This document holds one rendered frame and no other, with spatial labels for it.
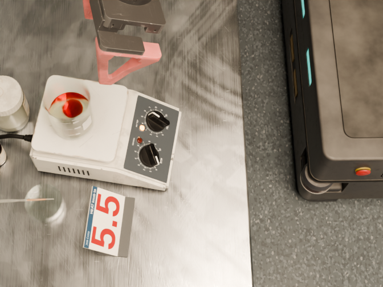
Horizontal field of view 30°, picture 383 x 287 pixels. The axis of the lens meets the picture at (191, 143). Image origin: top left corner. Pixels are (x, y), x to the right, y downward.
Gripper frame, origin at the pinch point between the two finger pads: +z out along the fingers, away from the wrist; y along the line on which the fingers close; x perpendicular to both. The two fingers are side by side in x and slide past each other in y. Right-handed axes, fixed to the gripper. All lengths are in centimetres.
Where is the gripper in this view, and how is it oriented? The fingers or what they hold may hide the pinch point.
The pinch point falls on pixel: (100, 45)
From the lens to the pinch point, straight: 80.7
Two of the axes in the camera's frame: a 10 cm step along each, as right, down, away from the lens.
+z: -4.0, 5.7, 7.2
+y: -2.3, -8.2, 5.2
